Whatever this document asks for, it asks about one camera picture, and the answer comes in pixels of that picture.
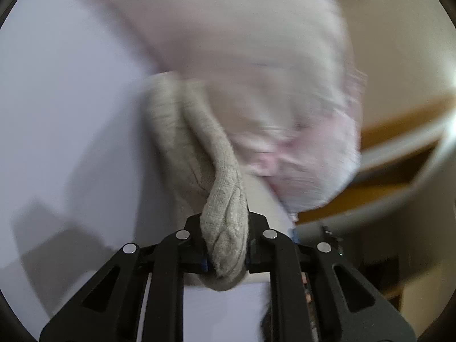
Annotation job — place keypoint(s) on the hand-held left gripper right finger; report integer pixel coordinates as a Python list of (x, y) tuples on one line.
[(253, 256)]

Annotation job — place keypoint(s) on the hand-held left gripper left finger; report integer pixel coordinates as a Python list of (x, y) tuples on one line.
[(199, 260)]

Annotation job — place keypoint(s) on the beige knit garment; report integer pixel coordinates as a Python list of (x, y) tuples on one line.
[(199, 171)]

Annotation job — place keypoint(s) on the pink fuzzy garment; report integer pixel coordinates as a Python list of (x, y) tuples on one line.
[(249, 78)]

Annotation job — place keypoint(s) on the wooden shelf unit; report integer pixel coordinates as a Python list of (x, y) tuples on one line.
[(392, 171)]

